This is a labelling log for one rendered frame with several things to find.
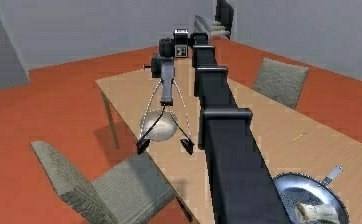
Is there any silver metal bowl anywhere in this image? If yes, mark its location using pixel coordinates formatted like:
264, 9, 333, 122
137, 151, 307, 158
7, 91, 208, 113
139, 110, 179, 143

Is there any light wooden table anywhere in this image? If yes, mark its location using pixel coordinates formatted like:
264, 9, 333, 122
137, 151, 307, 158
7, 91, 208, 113
94, 57, 362, 224

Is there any silver metal pan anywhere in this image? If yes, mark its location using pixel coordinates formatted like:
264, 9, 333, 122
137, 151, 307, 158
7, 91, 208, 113
272, 165, 351, 224

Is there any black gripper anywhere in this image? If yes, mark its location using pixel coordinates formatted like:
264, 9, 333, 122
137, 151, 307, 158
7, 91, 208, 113
136, 36, 196, 156

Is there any yellow pencil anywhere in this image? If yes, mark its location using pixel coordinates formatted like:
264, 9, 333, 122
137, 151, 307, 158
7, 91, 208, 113
290, 132, 307, 144

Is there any pale grey staircase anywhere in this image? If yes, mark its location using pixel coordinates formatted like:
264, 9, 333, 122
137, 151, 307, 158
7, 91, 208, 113
193, 14, 232, 41

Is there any grey-green upholstered chair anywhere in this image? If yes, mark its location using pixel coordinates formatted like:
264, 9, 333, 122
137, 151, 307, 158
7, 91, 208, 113
29, 139, 194, 224
252, 56, 310, 111

